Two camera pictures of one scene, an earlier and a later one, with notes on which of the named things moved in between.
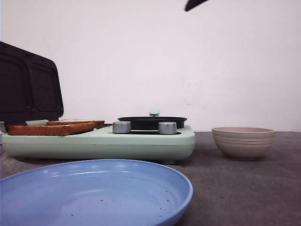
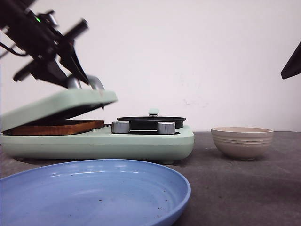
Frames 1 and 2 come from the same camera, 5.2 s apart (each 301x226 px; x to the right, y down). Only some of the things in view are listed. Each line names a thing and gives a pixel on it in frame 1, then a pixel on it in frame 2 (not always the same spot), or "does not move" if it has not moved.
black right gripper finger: x=191 y=4 → x=293 y=67
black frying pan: x=151 y=122 does not move
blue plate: x=99 y=192 does not move
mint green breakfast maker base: x=101 y=143 does not move
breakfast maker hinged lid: x=30 y=87 → x=65 y=105
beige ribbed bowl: x=244 y=143 does not move
